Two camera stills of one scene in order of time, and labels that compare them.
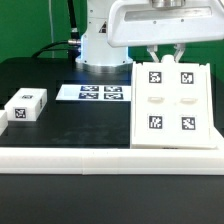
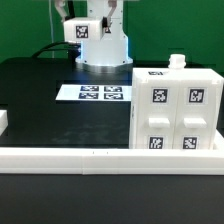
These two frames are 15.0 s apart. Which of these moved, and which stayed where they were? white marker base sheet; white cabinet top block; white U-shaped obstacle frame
Moved: white cabinet top block
Stayed: white marker base sheet; white U-shaped obstacle frame
